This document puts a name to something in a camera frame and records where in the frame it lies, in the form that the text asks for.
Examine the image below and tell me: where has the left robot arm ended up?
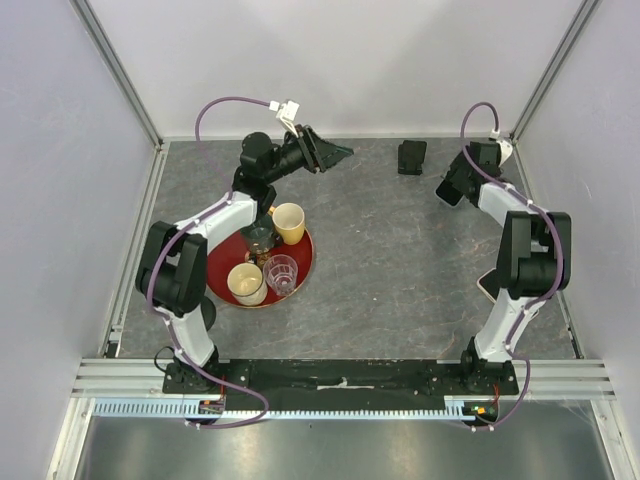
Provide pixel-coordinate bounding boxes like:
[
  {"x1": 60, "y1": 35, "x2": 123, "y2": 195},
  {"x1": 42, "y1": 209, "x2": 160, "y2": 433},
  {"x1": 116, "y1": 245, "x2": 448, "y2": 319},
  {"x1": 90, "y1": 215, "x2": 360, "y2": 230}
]
[{"x1": 135, "y1": 125, "x2": 354, "y2": 393}]

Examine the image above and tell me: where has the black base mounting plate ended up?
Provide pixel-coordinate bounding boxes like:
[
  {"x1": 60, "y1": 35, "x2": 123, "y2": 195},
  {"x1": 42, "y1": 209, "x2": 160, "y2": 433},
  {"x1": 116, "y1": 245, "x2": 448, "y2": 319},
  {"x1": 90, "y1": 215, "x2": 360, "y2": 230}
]
[{"x1": 162, "y1": 357, "x2": 521, "y2": 412}]

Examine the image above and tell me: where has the cream cup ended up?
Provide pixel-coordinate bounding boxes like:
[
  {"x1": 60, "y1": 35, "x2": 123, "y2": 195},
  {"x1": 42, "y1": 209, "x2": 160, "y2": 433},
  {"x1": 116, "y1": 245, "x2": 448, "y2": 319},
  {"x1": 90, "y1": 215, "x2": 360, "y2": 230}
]
[{"x1": 227, "y1": 262, "x2": 268, "y2": 307}]

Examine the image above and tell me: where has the blue-edged black phone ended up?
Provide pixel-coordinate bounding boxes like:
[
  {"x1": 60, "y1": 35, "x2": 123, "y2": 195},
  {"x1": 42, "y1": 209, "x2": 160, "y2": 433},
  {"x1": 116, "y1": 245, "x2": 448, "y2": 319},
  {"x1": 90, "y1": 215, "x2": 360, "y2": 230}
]
[{"x1": 435, "y1": 179, "x2": 463, "y2": 208}]

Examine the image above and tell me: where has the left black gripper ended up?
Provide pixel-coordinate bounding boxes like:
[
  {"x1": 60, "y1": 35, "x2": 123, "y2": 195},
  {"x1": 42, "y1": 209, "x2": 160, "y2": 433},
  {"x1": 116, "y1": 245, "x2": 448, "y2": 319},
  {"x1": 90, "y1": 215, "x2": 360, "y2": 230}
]
[{"x1": 264, "y1": 125, "x2": 353, "y2": 184}]

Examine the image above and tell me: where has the light blue cable duct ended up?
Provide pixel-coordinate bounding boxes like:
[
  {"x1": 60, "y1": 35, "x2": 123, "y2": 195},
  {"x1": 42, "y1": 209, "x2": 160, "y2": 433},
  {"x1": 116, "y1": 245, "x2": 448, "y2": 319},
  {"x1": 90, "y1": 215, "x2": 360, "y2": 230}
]
[{"x1": 93, "y1": 398, "x2": 476, "y2": 421}]

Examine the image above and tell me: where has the red round tray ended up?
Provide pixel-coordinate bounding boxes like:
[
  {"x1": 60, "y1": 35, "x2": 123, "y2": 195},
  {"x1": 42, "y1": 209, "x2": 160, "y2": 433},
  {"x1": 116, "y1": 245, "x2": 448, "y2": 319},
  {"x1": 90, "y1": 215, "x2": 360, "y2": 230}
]
[{"x1": 207, "y1": 230, "x2": 314, "y2": 308}]

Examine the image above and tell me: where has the yellow mug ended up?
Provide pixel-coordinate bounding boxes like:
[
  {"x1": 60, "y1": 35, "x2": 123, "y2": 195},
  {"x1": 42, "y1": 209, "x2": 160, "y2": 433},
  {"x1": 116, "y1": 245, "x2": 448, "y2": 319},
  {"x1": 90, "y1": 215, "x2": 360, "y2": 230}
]
[{"x1": 269, "y1": 203, "x2": 306, "y2": 246}]

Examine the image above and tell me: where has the clear drinking glass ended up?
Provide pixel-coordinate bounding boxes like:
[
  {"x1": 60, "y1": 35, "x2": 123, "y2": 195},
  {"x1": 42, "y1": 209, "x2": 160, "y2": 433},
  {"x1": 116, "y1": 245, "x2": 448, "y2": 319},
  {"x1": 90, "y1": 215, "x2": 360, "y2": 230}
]
[{"x1": 263, "y1": 254, "x2": 298, "y2": 297}]

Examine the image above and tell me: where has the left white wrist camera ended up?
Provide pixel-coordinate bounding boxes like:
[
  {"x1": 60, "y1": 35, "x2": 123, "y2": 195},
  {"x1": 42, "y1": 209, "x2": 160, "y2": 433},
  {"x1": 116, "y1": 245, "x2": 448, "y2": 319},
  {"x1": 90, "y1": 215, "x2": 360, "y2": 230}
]
[{"x1": 268, "y1": 99, "x2": 300, "y2": 138}]

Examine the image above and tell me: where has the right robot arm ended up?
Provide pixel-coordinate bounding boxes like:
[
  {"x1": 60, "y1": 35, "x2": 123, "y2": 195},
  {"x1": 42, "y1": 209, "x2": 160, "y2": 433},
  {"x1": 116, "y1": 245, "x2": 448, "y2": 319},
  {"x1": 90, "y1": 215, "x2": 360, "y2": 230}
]
[{"x1": 436, "y1": 141, "x2": 572, "y2": 394}]

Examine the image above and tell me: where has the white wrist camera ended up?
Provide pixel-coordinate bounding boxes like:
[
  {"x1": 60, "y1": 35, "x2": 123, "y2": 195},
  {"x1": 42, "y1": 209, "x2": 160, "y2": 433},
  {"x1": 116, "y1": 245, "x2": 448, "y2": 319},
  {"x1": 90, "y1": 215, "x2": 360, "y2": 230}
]
[
  {"x1": 268, "y1": 99, "x2": 300, "y2": 138},
  {"x1": 489, "y1": 129, "x2": 514, "y2": 166}
]

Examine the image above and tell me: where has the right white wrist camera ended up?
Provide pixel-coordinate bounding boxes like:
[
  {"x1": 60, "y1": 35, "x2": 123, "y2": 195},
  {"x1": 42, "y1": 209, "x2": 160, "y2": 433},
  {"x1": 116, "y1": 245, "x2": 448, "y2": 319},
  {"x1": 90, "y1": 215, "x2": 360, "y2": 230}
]
[{"x1": 489, "y1": 129, "x2": 514, "y2": 166}]

